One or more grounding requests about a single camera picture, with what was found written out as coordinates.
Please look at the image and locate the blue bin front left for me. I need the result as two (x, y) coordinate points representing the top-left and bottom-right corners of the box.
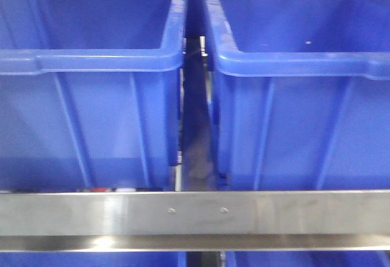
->
(1, 0), (186, 191)

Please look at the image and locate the steel shelf rail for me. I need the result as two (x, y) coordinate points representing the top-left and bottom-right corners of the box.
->
(1, 190), (389, 252)

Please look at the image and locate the blue bin front right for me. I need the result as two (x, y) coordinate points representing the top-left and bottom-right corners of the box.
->
(204, 0), (389, 190)

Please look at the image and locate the blue bin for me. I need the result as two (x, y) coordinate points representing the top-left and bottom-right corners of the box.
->
(204, 0), (389, 190)
(1, 0), (186, 191)

